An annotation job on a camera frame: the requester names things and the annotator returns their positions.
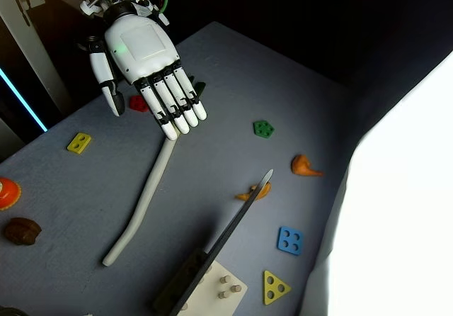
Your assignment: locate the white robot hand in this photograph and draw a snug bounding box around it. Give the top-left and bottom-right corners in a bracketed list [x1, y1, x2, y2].
[87, 13, 209, 142]

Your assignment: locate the long white leek stalk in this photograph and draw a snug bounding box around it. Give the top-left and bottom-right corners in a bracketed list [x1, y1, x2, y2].
[101, 76, 207, 268]

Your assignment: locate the large silver cleaver blade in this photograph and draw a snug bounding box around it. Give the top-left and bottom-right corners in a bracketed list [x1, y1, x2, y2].
[152, 169, 275, 316]

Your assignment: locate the wooden peg board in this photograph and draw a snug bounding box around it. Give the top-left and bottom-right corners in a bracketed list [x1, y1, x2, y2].
[178, 259, 248, 316]

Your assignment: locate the red pentagon block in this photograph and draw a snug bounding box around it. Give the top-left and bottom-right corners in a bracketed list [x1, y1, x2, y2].
[128, 95, 150, 113]

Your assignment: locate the grey table cloth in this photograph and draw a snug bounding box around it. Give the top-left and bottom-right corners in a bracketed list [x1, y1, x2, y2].
[0, 21, 353, 316]

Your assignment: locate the yellow two-hole rectangle block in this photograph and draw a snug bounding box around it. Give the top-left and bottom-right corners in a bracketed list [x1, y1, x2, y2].
[66, 132, 92, 155]

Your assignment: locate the cyan light strip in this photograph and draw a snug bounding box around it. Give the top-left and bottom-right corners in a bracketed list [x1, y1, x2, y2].
[0, 68, 49, 132]

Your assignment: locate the green pentagon block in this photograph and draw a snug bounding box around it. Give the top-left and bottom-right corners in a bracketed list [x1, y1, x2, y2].
[252, 120, 275, 140]

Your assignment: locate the flat orange toy chicken wing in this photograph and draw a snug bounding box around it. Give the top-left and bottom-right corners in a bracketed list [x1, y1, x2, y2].
[234, 181, 273, 202]

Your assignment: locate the orange toy fruit slice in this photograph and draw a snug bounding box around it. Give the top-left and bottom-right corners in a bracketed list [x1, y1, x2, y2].
[0, 176, 22, 211]

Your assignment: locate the curled orange toy chicken wing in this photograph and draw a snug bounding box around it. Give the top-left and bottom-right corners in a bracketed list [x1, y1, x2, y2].
[291, 154, 324, 178]

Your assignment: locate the brown ridged toy food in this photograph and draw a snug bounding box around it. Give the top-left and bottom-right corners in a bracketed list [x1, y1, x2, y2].
[4, 217, 42, 247]

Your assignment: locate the blue square four-hole block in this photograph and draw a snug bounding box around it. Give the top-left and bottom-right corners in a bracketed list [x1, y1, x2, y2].
[277, 226, 304, 256]

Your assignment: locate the yellow triangle block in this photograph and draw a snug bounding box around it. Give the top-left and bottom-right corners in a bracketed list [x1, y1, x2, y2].
[262, 269, 292, 305]

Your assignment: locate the white vertical post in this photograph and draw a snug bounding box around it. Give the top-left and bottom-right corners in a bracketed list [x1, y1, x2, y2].
[0, 0, 74, 117]

